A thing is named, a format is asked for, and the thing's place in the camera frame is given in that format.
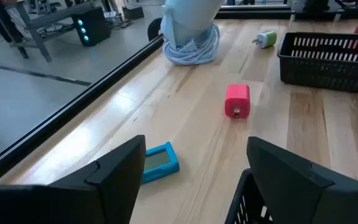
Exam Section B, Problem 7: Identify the black plastic slotted basket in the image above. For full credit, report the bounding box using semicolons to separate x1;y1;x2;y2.
224;168;275;224
277;31;358;95

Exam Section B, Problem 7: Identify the black computer tower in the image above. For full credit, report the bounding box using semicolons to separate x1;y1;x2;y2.
71;7;112;47

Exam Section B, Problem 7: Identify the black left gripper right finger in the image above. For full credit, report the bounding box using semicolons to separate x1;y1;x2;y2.
246;136;358;224

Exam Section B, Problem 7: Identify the blue calculator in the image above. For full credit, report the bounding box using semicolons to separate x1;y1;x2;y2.
140;141;180;185

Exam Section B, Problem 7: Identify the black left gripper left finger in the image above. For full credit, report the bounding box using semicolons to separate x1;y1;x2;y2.
0;134;147;224

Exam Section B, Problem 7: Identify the pink cube charger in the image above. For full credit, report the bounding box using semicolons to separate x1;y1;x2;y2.
224;83;251;119

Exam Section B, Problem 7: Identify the green and white charger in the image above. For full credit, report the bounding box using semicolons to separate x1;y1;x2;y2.
252;30;278;49

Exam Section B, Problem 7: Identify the black metal desk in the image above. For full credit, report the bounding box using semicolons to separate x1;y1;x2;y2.
0;0;96;63

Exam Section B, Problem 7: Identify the white cylinder with black rim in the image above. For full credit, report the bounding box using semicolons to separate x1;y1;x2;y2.
160;0;227;49

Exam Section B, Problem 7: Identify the black box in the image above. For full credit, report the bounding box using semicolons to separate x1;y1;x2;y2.
122;6;145;21

